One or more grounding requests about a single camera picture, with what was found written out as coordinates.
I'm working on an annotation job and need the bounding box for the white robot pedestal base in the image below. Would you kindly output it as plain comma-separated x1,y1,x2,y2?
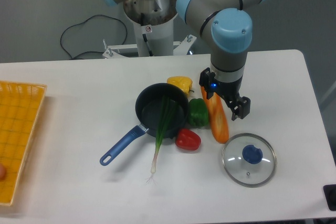
102,0,197,59

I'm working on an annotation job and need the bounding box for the black corner device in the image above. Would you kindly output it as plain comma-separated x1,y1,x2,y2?
323,184,336,211

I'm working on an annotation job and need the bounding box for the black cable on floor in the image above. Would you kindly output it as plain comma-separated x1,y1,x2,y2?
60,14,128,60

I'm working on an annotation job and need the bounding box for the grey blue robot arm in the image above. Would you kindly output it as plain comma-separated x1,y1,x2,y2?
104,0,265,119

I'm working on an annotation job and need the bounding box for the red bell pepper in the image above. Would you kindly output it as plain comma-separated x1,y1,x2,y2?
175,129,201,151

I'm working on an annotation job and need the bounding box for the green bell pepper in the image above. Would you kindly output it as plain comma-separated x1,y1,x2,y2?
187,98,209,127

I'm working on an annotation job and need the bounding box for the yellow woven basket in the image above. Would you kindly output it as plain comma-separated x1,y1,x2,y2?
1,81,47,206

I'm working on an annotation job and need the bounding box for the orange carrot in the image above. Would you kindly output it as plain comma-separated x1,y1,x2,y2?
201,87,229,144

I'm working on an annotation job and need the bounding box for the glass pot lid blue knob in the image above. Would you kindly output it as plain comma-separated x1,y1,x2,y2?
222,133,277,188

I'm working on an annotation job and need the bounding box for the yellow bell pepper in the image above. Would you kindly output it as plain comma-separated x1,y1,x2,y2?
166,76,194,96

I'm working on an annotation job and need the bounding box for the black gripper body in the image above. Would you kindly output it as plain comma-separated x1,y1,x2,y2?
213,77,243,108

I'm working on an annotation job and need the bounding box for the green spring onion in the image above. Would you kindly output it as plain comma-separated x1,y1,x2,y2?
146,95,178,184

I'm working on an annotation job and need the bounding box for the dark blue saucepan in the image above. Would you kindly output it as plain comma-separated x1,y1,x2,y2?
100,83,189,166

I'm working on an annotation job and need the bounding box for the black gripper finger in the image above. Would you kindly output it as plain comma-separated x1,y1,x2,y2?
199,68,215,100
230,96,250,121

